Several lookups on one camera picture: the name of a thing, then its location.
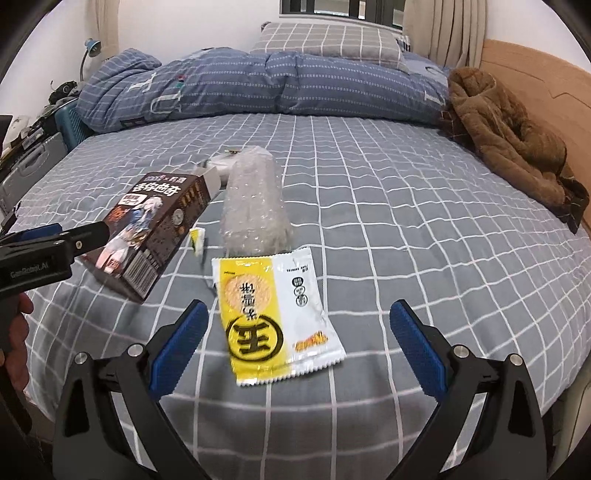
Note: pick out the grey plastic case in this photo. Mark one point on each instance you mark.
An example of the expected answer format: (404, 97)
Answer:
(32, 166)

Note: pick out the small yellow white sachet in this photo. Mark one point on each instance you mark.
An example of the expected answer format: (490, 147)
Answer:
(198, 237)

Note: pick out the grey checked pillow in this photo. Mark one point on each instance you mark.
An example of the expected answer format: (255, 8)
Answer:
(323, 41)

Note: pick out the blue striped quilt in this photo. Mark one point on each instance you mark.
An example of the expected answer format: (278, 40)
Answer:
(277, 83)

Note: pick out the blue desk lamp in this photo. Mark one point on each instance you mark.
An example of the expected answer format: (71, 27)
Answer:
(92, 48)

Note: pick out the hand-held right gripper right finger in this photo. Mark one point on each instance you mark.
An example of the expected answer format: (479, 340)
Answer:
(420, 353)

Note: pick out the person's left hand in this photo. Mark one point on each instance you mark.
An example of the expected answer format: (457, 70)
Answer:
(23, 341)

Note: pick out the dark framed window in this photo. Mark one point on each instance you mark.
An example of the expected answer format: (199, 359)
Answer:
(341, 11)

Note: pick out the grey checked bed sheet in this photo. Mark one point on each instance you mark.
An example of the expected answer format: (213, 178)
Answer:
(392, 230)

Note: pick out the brown printed cardboard box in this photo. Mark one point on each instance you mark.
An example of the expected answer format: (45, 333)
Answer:
(152, 217)

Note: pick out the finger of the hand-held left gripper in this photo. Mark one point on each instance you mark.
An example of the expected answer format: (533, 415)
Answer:
(90, 234)
(41, 232)

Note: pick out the teal plastic crate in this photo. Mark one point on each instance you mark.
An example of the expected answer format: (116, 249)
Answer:
(71, 124)

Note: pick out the yellow and white snack packet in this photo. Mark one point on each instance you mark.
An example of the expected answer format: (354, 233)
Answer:
(258, 323)

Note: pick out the wooden headboard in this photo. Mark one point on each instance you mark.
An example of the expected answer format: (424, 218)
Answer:
(545, 69)

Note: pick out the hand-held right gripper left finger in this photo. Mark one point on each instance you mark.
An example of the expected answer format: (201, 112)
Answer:
(178, 350)

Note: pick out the beige curtain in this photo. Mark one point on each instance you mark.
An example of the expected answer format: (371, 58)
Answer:
(105, 27)
(443, 27)

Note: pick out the brown fleece jacket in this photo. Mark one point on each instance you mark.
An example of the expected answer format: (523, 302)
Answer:
(508, 138)

